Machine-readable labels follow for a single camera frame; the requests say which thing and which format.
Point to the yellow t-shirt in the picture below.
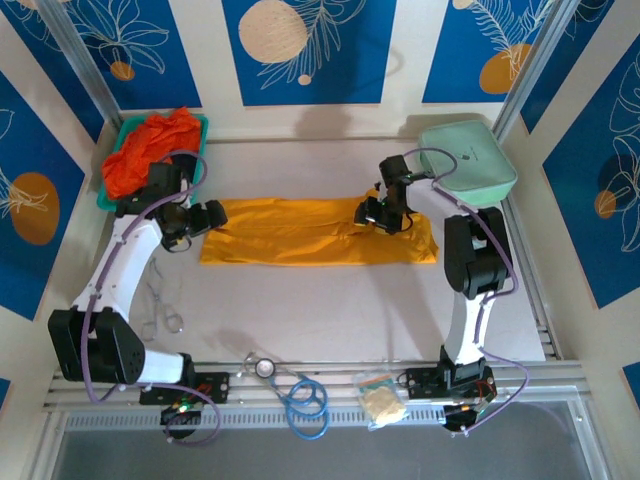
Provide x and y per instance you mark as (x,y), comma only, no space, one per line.
(300,235)

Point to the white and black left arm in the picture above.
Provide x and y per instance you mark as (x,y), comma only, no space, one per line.
(127,260)

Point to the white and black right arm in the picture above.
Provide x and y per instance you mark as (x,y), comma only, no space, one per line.
(462,330)

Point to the teal perforated plastic basket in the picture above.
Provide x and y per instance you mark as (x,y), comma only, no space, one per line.
(107,202)

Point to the orange crumpled t-shirt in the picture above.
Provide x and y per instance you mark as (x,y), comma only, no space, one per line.
(145,145)

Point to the mint green lidded container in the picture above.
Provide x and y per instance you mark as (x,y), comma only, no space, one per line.
(470,155)

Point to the metal scissors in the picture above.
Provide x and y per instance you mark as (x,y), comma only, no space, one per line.
(162,305)

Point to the left control board with leds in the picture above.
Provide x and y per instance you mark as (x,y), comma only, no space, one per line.
(181,415)

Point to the clear bag of gloves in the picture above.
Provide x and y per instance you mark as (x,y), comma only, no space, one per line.
(382,402)

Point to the blue stethoscope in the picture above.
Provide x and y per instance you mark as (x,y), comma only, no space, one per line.
(305,400)

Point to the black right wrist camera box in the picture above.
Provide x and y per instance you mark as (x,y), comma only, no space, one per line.
(367,212)

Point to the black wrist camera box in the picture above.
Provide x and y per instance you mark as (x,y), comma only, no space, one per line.
(215,215)
(367,212)

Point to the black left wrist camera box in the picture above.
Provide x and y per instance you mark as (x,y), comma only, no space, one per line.
(215,215)

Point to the blue floral wall poster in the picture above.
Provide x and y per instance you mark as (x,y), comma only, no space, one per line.
(150,65)
(30,150)
(590,175)
(465,50)
(310,75)

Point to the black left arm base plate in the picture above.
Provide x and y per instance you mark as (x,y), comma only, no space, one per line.
(215,387)

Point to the aluminium frame post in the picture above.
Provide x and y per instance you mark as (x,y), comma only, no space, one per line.
(80,55)
(535,60)

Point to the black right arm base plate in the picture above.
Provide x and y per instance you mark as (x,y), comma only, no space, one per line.
(420,382)

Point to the aluminium frame rails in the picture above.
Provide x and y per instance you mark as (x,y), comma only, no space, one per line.
(310,375)

